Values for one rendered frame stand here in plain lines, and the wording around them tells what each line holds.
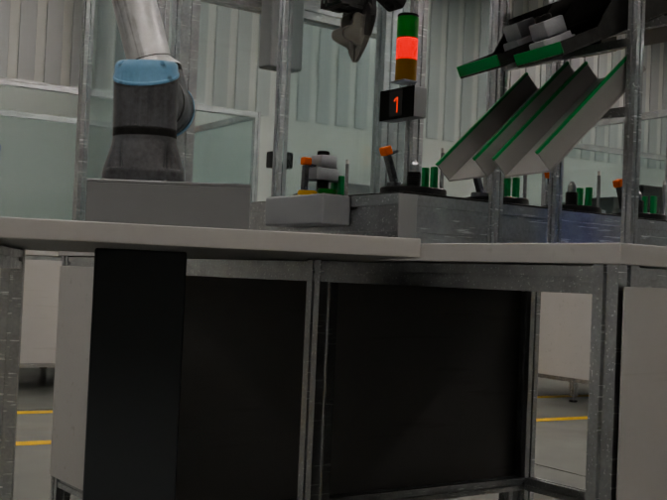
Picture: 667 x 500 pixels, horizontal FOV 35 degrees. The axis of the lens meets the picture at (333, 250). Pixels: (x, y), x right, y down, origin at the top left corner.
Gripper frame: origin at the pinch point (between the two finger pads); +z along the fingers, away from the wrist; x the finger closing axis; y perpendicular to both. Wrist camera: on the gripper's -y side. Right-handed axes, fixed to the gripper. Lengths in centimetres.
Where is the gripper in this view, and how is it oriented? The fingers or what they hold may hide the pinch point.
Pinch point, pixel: (358, 56)
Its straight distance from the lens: 207.9
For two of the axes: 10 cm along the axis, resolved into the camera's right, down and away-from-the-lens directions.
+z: -0.4, 10.0, -0.3
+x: 5.8, 0.0, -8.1
